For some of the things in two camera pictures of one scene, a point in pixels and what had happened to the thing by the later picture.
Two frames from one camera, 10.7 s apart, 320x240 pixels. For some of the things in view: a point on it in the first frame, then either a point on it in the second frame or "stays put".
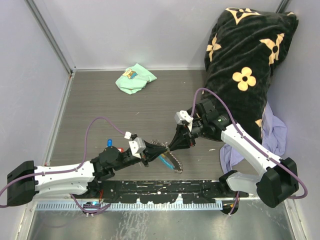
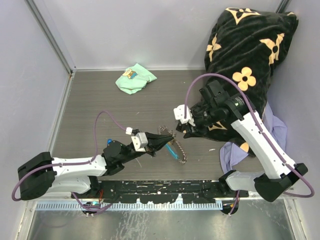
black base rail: (161, 191) stays put
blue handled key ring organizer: (168, 159) → (173, 146)
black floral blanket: (243, 48) stays put
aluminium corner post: (42, 13) stays put
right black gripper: (181, 140) → (191, 130)
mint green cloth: (135, 78) stays put
